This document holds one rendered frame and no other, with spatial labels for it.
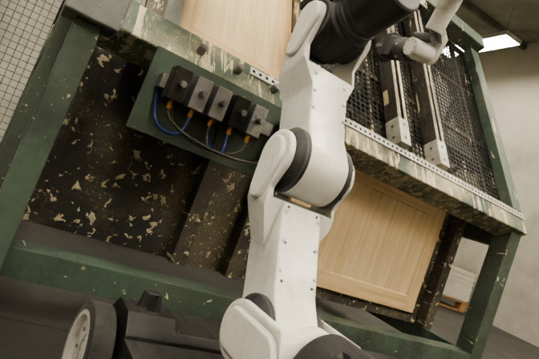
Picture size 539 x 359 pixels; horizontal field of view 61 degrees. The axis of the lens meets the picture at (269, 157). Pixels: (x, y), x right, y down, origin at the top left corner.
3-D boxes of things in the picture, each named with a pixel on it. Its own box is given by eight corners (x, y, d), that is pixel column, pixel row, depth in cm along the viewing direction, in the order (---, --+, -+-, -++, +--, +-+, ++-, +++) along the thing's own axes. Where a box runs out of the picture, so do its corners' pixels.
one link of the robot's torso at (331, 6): (375, 53, 106) (377, 14, 111) (332, 24, 99) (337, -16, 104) (336, 75, 116) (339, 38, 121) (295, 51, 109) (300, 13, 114)
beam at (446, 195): (51, 26, 120) (63, -1, 113) (65, -4, 127) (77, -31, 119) (506, 241, 228) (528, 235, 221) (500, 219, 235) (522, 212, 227)
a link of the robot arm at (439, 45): (434, 67, 163) (454, 32, 159) (416, 59, 159) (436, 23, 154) (423, 62, 168) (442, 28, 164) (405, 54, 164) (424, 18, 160)
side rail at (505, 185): (492, 214, 231) (512, 207, 223) (455, 56, 289) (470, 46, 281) (500, 219, 234) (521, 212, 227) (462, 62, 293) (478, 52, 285)
